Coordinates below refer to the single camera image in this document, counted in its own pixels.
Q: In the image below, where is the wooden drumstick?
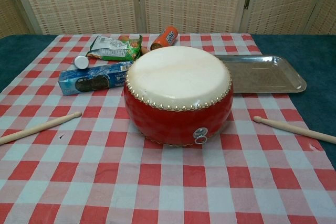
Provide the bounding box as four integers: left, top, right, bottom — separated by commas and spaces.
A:
253, 115, 336, 145
0, 111, 82, 146

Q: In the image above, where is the red drum with white skin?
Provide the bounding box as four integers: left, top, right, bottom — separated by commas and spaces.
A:
123, 46, 234, 148

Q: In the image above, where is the red white checkered tablecloth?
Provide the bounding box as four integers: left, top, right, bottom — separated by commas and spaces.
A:
0, 33, 336, 224

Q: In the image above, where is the orange drink can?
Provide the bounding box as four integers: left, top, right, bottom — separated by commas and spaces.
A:
150, 25, 179, 51

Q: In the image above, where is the green white snack packet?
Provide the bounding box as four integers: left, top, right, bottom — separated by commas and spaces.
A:
86, 34, 143, 62

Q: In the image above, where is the blue cookie box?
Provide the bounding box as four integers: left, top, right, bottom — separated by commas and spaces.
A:
58, 60, 135, 97

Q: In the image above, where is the rectangular metal tray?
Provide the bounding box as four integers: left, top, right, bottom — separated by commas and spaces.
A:
214, 55, 307, 95

